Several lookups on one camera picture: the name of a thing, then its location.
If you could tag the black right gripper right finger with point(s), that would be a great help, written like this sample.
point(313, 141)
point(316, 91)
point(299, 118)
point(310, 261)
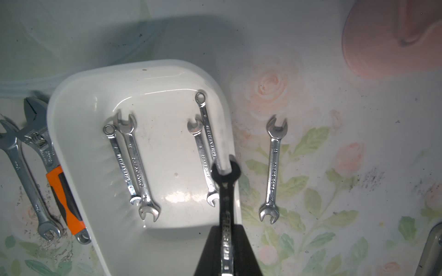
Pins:
point(245, 262)

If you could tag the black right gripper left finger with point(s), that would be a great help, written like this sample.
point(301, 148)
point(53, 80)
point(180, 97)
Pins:
point(210, 261)

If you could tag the silver double open-end wrench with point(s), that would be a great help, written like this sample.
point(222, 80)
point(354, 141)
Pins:
point(276, 134)

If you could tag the small silver combination wrench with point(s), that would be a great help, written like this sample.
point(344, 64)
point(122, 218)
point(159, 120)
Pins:
point(226, 189)

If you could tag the large silver open-end wrench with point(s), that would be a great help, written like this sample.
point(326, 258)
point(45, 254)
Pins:
point(48, 228)

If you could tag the orange handled adjustable wrench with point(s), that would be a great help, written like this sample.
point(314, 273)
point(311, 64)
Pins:
point(35, 134)

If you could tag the silver open-end wrench right box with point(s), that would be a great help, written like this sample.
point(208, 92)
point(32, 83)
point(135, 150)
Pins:
point(196, 130)

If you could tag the white plastic storage box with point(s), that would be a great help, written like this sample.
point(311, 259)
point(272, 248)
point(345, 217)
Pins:
point(161, 96)

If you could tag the silver open-end wrench in box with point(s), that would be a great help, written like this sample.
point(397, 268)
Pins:
point(147, 204)

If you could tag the silver combination wrench in box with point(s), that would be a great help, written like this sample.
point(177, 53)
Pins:
point(110, 132)

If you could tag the pink cup with items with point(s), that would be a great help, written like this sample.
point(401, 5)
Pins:
point(387, 38)

